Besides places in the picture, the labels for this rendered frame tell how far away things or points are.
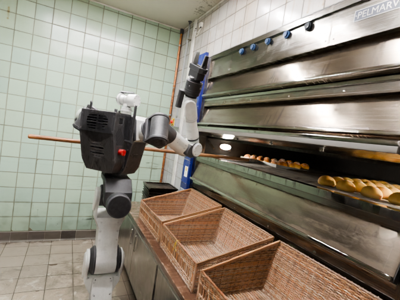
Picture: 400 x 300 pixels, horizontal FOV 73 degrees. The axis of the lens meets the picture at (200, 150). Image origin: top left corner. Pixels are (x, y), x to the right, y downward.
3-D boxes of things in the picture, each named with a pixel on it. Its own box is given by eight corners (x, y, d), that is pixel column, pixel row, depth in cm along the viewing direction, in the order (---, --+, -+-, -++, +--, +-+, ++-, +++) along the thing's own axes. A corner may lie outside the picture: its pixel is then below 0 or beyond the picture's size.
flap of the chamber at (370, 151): (186, 130, 249) (204, 135, 258) (396, 153, 89) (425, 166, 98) (187, 127, 249) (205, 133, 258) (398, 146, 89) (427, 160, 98)
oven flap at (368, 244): (192, 180, 258) (202, 161, 260) (395, 284, 98) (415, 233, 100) (188, 178, 256) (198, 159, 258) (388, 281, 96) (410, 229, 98)
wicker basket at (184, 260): (219, 242, 202) (225, 206, 201) (269, 284, 152) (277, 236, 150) (158, 245, 181) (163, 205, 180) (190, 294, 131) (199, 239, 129)
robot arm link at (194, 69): (198, 68, 129) (191, 92, 134) (213, 71, 135) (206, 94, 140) (185, 61, 137) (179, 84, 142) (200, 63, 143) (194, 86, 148)
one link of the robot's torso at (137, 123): (120, 183, 119) (131, 103, 117) (62, 169, 130) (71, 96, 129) (154, 177, 146) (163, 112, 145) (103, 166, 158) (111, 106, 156)
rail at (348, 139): (187, 127, 249) (188, 127, 250) (398, 146, 89) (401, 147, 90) (187, 125, 249) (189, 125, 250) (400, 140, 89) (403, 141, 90)
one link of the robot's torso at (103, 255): (121, 277, 143) (133, 191, 140) (85, 280, 135) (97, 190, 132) (116, 262, 156) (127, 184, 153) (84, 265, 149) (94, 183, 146)
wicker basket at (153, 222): (188, 216, 255) (192, 187, 254) (218, 240, 205) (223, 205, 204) (137, 216, 233) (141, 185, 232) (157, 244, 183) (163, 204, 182)
